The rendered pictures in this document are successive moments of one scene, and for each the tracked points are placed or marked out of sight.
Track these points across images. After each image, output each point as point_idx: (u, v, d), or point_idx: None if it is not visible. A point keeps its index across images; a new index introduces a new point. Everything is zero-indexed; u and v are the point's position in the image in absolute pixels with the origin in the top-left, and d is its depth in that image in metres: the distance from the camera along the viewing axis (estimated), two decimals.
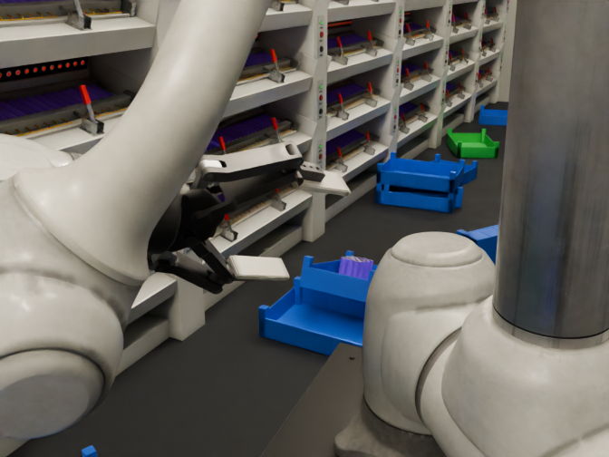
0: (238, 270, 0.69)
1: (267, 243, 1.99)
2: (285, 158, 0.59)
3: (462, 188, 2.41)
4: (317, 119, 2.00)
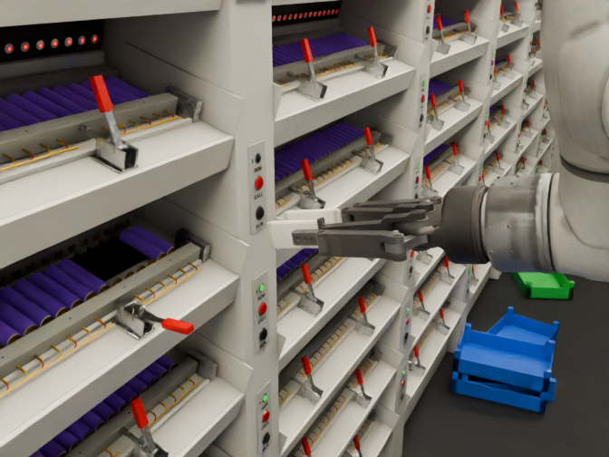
0: None
1: None
2: None
3: (555, 382, 2.06)
4: (402, 346, 1.64)
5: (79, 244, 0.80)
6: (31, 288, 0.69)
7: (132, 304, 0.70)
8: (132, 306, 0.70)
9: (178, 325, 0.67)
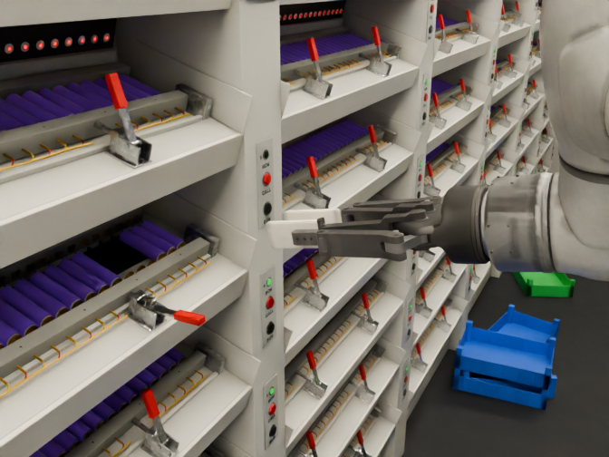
0: None
1: None
2: None
3: (556, 378, 2.07)
4: (405, 343, 1.66)
5: (91, 238, 0.81)
6: (46, 281, 0.71)
7: (145, 296, 0.72)
8: (145, 297, 0.72)
9: (189, 317, 0.69)
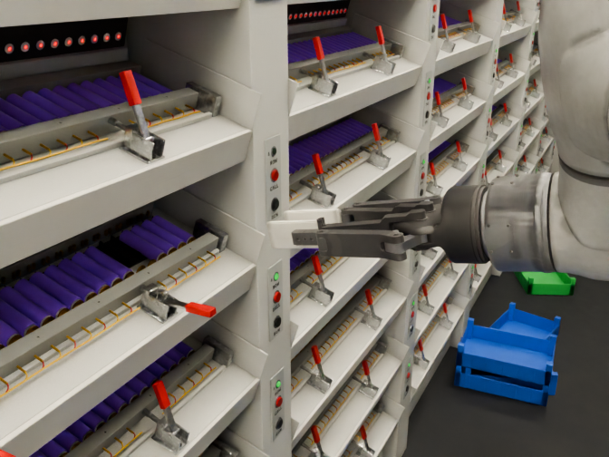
0: None
1: None
2: None
3: (557, 374, 2.09)
4: (408, 339, 1.68)
5: (102, 233, 0.83)
6: (61, 274, 0.72)
7: (157, 289, 0.74)
8: (157, 290, 0.73)
9: (201, 309, 0.70)
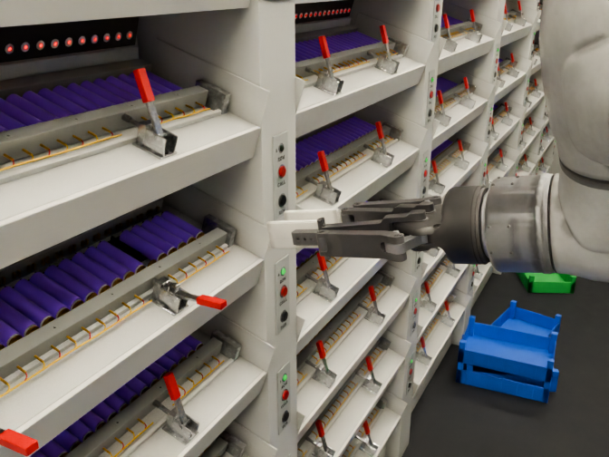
0: None
1: None
2: None
3: (558, 372, 2.11)
4: (410, 335, 1.69)
5: (114, 228, 0.85)
6: (74, 267, 0.74)
7: (169, 282, 0.75)
8: (169, 284, 0.75)
9: (212, 302, 0.72)
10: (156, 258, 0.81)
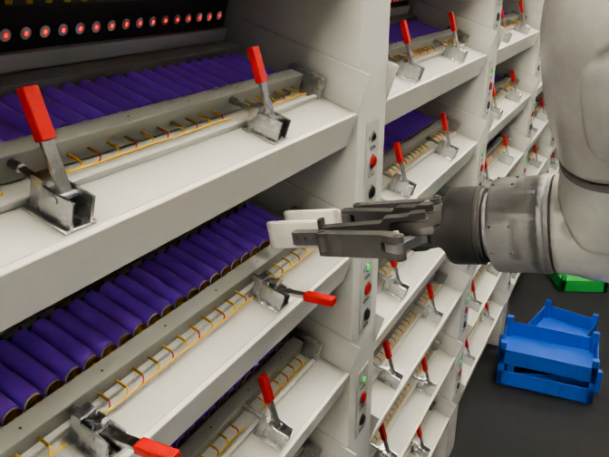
0: None
1: None
2: None
3: (603, 373, 2.06)
4: (461, 335, 1.64)
5: None
6: (171, 262, 0.69)
7: (270, 277, 0.71)
8: (270, 279, 0.70)
9: (322, 298, 0.67)
10: (249, 253, 0.76)
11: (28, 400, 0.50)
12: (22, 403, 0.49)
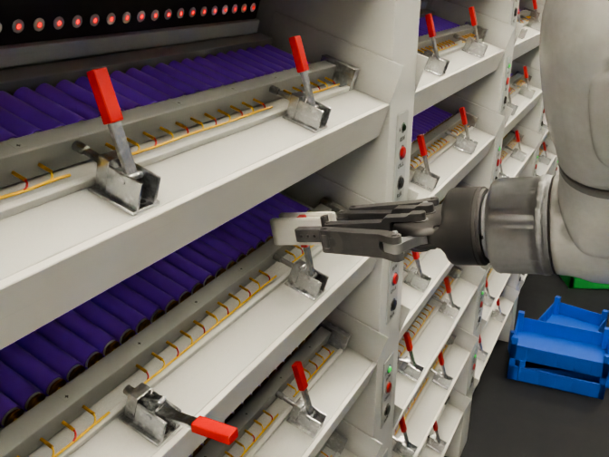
0: (331, 218, 0.68)
1: None
2: (332, 233, 0.63)
3: None
4: (476, 329, 1.65)
5: None
6: (198, 243, 0.71)
7: (293, 263, 0.72)
8: (293, 266, 0.72)
9: None
10: (273, 236, 0.78)
11: (71, 371, 0.51)
12: (64, 374, 0.51)
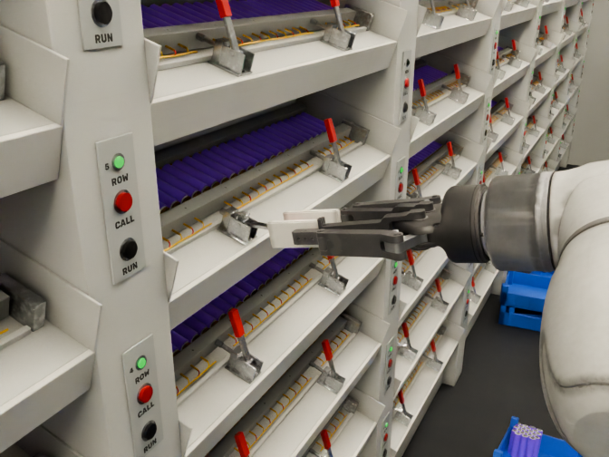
0: (335, 216, 0.69)
1: None
2: (329, 235, 0.62)
3: None
4: (468, 267, 1.89)
5: None
6: (255, 139, 0.94)
7: (324, 157, 0.96)
8: (325, 158, 0.96)
9: (325, 128, 0.94)
10: None
11: (183, 199, 0.75)
12: (179, 200, 0.74)
